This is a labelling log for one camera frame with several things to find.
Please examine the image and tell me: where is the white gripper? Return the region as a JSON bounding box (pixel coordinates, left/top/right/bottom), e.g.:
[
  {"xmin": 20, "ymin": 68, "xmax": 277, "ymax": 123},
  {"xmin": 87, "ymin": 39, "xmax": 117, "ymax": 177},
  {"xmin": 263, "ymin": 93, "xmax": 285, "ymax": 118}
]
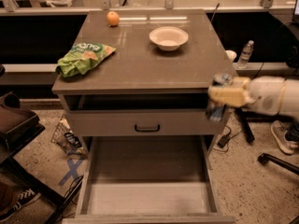
[{"xmin": 207, "ymin": 77, "xmax": 285, "ymax": 116}]

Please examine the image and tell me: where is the redbull can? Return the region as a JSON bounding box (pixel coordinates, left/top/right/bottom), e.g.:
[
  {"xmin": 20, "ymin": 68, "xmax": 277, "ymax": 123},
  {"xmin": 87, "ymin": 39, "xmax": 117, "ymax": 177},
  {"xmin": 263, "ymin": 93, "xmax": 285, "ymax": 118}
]
[{"xmin": 206, "ymin": 73, "xmax": 233, "ymax": 122}]

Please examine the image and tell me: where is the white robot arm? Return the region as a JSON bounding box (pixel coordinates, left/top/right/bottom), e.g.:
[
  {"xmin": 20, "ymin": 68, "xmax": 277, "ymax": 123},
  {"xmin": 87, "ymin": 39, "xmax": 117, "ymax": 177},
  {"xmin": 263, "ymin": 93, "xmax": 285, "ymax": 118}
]
[{"xmin": 207, "ymin": 76, "xmax": 299, "ymax": 119}]

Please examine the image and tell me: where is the grey drawer cabinet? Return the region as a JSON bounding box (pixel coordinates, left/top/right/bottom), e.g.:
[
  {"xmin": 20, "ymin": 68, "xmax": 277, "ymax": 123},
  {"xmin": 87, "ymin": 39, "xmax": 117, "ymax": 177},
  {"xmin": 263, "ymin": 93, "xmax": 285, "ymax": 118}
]
[{"xmin": 52, "ymin": 9, "xmax": 235, "ymax": 149}]

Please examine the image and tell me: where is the open grey middle drawer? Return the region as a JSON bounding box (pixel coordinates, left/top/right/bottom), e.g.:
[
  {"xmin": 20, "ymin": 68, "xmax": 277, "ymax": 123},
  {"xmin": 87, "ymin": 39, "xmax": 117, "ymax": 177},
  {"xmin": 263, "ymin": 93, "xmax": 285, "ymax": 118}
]
[{"xmin": 62, "ymin": 136, "xmax": 235, "ymax": 224}]

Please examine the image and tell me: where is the closed grey top drawer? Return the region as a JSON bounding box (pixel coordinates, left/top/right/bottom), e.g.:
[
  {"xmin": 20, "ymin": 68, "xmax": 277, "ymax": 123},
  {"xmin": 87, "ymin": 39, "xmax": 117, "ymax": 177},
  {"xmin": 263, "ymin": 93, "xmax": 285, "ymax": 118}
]
[{"xmin": 65, "ymin": 109, "xmax": 231, "ymax": 136}]

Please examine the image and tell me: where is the black table leg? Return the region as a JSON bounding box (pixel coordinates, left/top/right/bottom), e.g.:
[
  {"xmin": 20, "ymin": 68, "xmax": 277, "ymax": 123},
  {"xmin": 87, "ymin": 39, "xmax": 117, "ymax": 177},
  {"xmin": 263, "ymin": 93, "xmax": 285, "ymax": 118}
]
[{"xmin": 235, "ymin": 108, "xmax": 255, "ymax": 144}]

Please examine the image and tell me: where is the white paper cup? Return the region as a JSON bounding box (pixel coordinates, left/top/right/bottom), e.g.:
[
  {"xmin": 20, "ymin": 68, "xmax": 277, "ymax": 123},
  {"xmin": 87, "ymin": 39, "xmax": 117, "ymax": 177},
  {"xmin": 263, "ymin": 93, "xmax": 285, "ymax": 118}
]
[{"xmin": 226, "ymin": 50, "xmax": 236, "ymax": 62}]

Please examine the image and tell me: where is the clear plastic water bottle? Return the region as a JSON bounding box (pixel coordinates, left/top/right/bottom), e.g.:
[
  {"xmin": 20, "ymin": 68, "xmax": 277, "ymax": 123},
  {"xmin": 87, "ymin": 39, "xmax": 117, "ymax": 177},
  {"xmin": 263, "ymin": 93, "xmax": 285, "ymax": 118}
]
[{"xmin": 236, "ymin": 40, "xmax": 254, "ymax": 69}]

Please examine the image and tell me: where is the black power adapter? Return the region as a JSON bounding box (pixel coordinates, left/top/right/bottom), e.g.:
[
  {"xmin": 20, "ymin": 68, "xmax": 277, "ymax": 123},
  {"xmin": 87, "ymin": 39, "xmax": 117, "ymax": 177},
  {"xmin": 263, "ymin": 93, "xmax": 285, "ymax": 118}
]
[{"xmin": 217, "ymin": 134, "xmax": 230, "ymax": 148}]

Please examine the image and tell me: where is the grey sneaker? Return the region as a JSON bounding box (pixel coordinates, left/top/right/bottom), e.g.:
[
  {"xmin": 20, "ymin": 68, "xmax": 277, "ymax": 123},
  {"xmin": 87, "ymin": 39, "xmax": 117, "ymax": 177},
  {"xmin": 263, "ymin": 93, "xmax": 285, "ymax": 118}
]
[{"xmin": 271, "ymin": 120, "xmax": 299, "ymax": 155}]

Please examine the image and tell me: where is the black chair base leg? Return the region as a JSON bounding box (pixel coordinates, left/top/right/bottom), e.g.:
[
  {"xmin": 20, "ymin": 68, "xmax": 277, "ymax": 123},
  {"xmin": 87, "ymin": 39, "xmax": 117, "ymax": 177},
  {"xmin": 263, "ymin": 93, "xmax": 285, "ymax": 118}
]
[{"xmin": 258, "ymin": 153, "xmax": 299, "ymax": 175}]

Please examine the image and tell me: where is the white paper bowl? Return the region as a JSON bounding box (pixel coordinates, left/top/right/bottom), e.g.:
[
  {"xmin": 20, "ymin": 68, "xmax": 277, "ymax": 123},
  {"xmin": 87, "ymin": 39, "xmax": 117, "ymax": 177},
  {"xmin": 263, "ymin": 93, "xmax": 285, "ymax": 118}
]
[{"xmin": 149, "ymin": 26, "xmax": 189, "ymax": 51}]

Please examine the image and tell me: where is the orange fruit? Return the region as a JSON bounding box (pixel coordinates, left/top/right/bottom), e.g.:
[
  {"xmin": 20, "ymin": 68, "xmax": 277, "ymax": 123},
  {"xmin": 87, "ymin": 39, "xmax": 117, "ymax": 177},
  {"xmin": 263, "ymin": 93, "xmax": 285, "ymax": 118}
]
[{"xmin": 107, "ymin": 11, "xmax": 120, "ymax": 26}]

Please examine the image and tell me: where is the green chip bag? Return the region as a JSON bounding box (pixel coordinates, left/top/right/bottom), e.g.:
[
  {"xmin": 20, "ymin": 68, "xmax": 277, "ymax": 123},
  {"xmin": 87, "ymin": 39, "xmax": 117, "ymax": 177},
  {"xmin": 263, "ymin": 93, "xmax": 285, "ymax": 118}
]
[{"xmin": 55, "ymin": 42, "xmax": 117, "ymax": 77}]

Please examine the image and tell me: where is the dark brown chair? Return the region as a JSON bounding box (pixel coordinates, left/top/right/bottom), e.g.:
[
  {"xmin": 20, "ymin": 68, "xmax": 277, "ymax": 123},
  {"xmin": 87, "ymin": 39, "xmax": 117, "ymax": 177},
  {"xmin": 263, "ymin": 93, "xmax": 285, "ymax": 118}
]
[{"xmin": 0, "ymin": 92, "xmax": 45, "ymax": 163}]

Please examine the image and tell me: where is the black white sneaker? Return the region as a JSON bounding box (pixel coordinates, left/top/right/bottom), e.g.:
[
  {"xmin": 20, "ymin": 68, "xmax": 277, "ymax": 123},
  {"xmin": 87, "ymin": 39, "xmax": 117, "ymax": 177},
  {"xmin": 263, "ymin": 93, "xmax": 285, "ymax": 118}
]
[{"xmin": 0, "ymin": 188, "xmax": 41, "ymax": 223}]

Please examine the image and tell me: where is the black drawer handle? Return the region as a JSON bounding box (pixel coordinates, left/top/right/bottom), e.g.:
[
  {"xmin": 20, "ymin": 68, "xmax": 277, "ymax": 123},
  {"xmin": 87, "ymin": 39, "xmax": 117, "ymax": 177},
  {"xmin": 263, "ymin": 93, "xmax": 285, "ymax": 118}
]
[{"xmin": 135, "ymin": 124, "xmax": 161, "ymax": 133}]

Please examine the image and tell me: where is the wire basket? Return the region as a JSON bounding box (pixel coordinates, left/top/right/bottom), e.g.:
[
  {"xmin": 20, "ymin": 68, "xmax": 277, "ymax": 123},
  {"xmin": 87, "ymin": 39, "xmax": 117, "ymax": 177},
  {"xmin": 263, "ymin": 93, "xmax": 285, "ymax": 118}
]
[{"xmin": 50, "ymin": 116, "xmax": 86, "ymax": 157}]

